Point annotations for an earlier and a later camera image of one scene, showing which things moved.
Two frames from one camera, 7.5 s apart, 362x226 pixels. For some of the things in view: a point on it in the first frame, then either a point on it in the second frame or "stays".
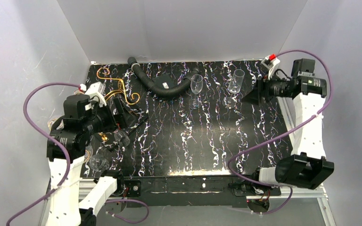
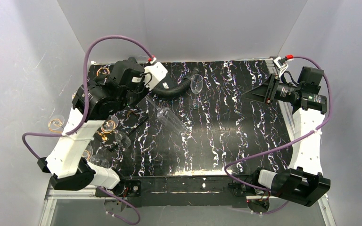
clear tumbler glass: [234, 87] → [168, 117]
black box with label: [165, 81] stays
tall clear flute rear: [196, 84] stays
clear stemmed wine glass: [99, 163] stays
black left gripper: [118, 111] → [136, 98]
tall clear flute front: [123, 140] stays
